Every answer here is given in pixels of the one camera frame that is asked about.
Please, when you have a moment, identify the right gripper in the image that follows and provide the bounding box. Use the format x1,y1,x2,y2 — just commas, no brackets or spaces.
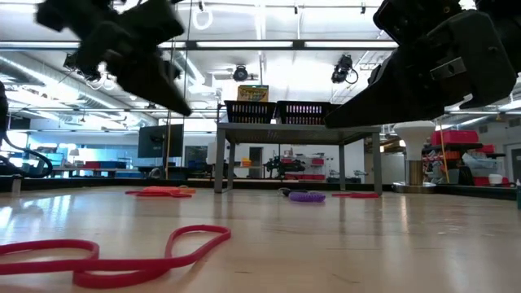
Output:
324,0,519,129

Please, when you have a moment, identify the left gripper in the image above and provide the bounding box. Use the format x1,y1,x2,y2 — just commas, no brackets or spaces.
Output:
35,0,193,118

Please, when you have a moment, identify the yellow green crayon box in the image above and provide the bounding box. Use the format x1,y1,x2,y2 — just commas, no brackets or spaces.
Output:
236,84,269,103

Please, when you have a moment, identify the orange coil wristband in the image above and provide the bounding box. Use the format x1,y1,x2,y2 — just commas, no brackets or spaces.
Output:
142,186,182,195

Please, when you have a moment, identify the long red rubber band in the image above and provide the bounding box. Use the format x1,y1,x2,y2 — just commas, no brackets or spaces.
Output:
124,189,193,199

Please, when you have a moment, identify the purple coil wristband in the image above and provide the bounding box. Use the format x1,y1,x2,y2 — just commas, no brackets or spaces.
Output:
287,190,327,203

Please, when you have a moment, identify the black rig-mounted device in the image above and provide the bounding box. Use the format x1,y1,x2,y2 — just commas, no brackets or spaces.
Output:
63,52,103,83
330,54,360,85

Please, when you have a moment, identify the black computer monitor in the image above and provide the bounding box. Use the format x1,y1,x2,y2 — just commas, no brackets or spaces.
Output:
137,124,185,160

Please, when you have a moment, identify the grey metal table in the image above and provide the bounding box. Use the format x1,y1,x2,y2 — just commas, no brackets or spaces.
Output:
214,122,383,195

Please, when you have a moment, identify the small black background robot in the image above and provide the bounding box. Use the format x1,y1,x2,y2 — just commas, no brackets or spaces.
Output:
263,155,306,179

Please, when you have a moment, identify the black coil wristband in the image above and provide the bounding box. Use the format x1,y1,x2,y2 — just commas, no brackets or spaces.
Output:
278,186,310,197

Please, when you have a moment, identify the thin dark hanging cable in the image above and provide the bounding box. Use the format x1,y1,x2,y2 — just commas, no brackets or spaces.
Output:
182,0,194,125

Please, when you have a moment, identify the white hanging ring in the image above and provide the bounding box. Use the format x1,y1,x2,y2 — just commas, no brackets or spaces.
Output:
190,7,214,32

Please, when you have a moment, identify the olive hanging cable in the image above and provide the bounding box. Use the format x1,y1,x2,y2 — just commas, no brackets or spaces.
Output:
164,116,173,180

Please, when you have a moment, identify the black round overhead camera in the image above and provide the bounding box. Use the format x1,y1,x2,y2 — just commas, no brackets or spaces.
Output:
231,63,250,83

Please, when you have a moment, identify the yellow hanging cable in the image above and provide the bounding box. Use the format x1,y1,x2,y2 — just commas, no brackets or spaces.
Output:
437,121,451,184

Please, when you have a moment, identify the black looped cable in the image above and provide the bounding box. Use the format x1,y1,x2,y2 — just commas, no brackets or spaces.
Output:
0,136,54,180

